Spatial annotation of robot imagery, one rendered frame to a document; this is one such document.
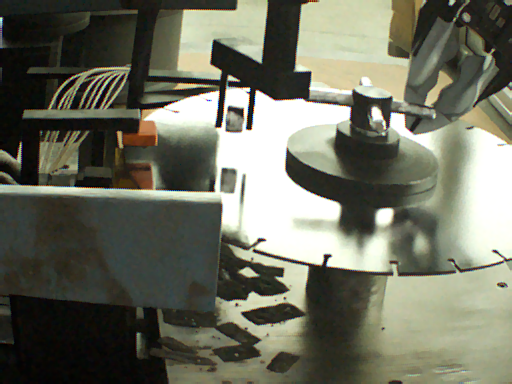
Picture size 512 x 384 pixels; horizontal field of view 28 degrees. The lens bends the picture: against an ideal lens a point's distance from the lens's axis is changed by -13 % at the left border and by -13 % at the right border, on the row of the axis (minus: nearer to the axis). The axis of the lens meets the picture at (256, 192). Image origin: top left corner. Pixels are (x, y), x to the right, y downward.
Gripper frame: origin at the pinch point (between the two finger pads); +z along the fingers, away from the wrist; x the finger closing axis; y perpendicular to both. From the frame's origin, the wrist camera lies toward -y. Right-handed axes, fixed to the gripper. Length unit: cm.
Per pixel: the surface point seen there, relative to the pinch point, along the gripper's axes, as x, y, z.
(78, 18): -30.2, -34.3, 13.6
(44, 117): -21.3, 6.6, 14.7
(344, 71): 1, -91, 5
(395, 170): 0.2, 4.2, 3.8
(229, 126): -10.2, 2.5, 8.4
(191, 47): -20, -97, 16
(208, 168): -9.7, 4.9, 11.0
